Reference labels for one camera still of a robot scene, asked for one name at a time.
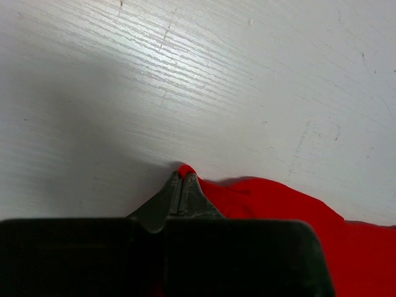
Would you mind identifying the red t-shirt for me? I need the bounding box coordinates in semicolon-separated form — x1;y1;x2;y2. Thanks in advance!
179;165;395;296

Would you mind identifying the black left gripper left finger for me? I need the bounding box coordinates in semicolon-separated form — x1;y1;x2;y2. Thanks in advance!
1;172;183;296

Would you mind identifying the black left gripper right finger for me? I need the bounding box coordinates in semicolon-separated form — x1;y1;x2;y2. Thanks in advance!
163;173;335;296

